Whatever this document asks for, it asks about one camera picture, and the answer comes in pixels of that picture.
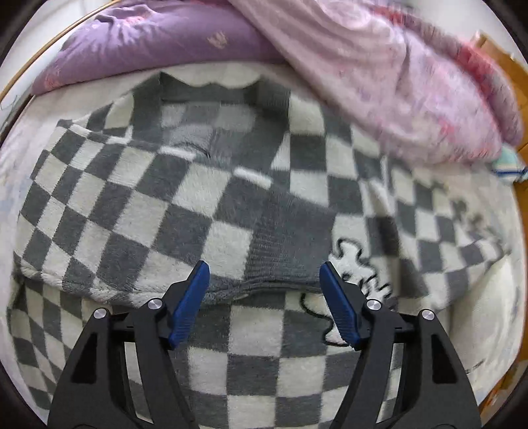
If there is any grey white checkered cardigan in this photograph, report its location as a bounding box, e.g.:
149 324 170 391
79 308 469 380
5 70 515 429

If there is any cream white folded garment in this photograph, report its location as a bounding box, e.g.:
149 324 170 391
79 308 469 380
449 256 517 403

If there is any striped light pillow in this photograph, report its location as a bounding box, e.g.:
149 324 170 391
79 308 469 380
491 145 527 183

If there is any purple floral duvet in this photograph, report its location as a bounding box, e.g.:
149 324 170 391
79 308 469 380
30 0 525 166

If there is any white floral bed sheet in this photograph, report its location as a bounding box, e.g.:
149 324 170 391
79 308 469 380
0 61 527 426

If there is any wooden headboard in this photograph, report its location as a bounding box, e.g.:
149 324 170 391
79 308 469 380
472 32 528 155

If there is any lower wooden ballet bar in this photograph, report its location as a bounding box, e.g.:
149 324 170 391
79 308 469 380
1 1 116 109

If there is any wooden bed frame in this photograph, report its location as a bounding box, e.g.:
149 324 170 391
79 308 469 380
480 360 527 425

